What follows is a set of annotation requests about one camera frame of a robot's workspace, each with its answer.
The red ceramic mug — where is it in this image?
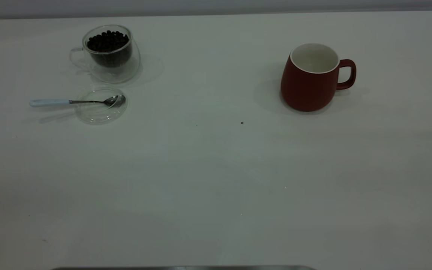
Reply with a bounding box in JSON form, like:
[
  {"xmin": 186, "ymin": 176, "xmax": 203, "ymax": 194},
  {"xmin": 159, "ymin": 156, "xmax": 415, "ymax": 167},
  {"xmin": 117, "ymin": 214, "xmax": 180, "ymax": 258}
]
[{"xmin": 280, "ymin": 43, "xmax": 357, "ymax": 112}]

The metal spoon light blue handle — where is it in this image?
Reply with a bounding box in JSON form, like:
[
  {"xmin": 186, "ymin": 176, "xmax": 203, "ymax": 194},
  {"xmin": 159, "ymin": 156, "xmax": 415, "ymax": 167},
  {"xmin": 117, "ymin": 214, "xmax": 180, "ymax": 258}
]
[{"xmin": 29, "ymin": 94, "xmax": 126, "ymax": 108}]

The clear double-walled glass cup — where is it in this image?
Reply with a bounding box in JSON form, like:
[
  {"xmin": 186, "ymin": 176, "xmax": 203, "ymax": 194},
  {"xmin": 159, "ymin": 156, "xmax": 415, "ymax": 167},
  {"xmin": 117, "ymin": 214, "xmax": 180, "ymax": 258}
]
[{"xmin": 69, "ymin": 24, "xmax": 141, "ymax": 84}]

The clear round glass lid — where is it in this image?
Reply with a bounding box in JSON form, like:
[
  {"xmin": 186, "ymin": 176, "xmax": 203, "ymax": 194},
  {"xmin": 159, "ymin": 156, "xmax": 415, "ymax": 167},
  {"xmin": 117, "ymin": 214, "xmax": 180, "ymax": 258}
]
[{"xmin": 75, "ymin": 85, "xmax": 128, "ymax": 125}]

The coffee beans pile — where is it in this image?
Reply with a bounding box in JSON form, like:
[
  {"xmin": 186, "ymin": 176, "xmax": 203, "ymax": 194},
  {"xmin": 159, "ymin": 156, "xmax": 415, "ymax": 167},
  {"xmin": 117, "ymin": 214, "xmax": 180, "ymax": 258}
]
[{"xmin": 87, "ymin": 30, "xmax": 132, "ymax": 68}]

